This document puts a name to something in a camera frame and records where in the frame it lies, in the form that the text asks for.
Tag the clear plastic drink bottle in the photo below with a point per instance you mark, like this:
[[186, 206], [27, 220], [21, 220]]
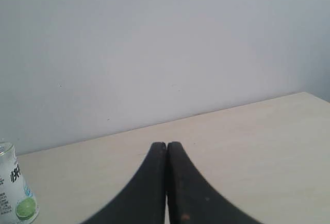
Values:
[[18, 203]]

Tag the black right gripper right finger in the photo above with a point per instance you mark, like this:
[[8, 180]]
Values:
[[191, 199]]

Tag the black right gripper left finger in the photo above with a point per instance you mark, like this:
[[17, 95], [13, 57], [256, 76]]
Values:
[[143, 198]]

